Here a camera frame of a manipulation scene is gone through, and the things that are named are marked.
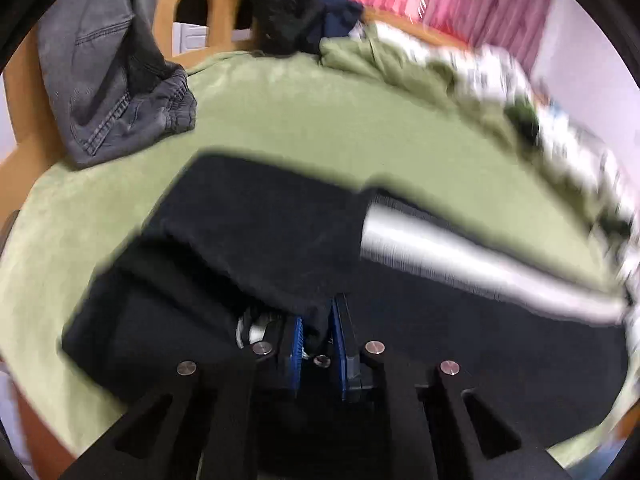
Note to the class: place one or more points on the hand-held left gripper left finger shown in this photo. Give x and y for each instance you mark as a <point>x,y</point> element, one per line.
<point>295,347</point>

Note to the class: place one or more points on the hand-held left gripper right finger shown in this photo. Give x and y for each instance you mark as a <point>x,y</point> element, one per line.
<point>340,345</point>

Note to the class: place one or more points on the navy blue garment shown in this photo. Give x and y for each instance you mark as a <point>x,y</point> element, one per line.
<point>340,15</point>

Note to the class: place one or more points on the white flower print quilt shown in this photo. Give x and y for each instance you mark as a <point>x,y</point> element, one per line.
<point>495,75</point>

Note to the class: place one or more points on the black jacket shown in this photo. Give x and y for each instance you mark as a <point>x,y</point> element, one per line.
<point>280,0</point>

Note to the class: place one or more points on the red flower print curtain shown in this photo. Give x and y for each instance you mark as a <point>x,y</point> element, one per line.
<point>450,0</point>

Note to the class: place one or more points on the grey jeans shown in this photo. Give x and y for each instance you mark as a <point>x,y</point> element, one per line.
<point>100,85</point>

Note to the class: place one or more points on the black pants with white waistband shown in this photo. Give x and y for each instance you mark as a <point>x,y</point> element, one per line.
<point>250,230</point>

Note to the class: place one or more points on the green fleece bed sheet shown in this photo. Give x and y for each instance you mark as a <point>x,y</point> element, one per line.
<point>325,125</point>

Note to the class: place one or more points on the crumpled green blanket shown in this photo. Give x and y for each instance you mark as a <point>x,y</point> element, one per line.
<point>380,60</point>

